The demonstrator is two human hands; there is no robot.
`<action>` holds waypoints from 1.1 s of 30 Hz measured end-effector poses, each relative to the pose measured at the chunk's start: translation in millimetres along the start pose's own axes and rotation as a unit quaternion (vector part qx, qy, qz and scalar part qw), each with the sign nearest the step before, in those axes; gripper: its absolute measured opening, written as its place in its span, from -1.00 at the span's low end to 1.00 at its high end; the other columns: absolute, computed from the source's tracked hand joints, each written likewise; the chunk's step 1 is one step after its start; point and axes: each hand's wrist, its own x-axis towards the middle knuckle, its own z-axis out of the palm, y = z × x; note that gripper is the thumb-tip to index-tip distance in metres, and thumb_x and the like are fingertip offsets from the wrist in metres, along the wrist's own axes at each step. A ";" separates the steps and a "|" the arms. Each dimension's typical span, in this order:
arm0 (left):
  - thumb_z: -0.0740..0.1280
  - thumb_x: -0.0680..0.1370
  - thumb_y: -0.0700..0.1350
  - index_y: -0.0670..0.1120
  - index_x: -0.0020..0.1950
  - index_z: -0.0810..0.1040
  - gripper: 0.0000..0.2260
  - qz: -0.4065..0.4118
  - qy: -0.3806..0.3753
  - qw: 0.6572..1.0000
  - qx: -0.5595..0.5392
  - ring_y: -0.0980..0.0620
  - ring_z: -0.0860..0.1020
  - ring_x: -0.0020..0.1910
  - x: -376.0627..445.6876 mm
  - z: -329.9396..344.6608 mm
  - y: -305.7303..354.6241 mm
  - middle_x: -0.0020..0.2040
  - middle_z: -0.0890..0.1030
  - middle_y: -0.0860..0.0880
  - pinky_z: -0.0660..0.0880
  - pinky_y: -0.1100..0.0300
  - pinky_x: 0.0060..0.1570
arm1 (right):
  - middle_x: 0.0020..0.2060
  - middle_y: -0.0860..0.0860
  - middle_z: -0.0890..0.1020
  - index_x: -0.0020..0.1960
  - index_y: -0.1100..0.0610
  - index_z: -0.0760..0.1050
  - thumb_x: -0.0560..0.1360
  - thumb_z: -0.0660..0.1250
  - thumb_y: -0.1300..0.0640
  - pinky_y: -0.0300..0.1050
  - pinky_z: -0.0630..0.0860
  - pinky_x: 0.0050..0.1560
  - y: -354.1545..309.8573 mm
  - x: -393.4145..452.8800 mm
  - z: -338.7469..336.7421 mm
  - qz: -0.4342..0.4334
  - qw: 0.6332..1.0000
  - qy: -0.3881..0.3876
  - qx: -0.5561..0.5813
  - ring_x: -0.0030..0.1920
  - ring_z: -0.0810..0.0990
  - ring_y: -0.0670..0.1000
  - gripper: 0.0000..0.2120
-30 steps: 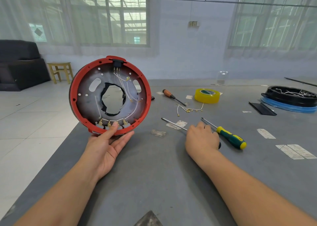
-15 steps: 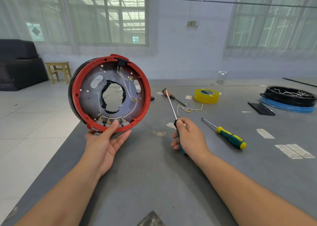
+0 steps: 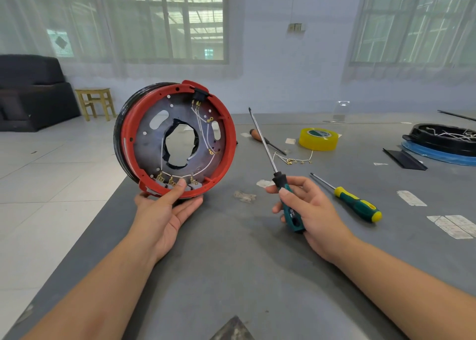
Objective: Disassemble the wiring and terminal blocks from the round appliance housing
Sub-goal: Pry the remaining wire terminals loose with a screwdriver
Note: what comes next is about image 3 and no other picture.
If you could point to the black flat plate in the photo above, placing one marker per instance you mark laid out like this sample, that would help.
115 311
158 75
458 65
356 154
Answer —
405 159

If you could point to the wide white tape strips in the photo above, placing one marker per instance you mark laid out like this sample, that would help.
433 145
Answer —
452 226

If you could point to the yellow tape roll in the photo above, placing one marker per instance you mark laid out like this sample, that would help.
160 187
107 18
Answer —
309 144

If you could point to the person's right forearm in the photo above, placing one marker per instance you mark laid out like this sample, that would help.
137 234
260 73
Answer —
405 291

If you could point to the red round appliance base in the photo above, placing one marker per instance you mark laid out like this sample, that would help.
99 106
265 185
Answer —
130 139

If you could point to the person's left hand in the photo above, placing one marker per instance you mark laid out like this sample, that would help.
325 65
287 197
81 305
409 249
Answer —
160 221

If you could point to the thin black rod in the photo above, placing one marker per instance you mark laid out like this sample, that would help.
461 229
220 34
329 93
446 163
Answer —
457 115

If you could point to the black round appliance part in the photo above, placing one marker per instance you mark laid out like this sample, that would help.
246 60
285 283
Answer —
431 139

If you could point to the person's right hand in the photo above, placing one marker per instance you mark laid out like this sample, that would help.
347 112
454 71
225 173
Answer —
320 217

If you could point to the small wooden stool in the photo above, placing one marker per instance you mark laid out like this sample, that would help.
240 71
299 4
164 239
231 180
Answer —
94 93

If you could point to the crumpled white tape piece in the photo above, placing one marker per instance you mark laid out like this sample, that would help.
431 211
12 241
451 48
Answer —
245 197

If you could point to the sheer white curtain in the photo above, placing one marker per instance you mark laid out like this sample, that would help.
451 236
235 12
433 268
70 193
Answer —
405 72
22 16

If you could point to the large barred window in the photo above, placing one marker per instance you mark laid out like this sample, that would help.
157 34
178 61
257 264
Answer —
141 20
409 23

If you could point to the person's left forearm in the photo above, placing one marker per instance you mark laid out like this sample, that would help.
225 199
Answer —
82 299

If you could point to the white wall box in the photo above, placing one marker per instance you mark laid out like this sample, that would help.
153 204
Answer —
296 27

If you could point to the narrow white tape strip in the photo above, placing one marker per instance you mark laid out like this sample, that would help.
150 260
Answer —
411 198

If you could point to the black armchair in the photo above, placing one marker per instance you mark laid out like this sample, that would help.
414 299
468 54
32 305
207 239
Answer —
30 94

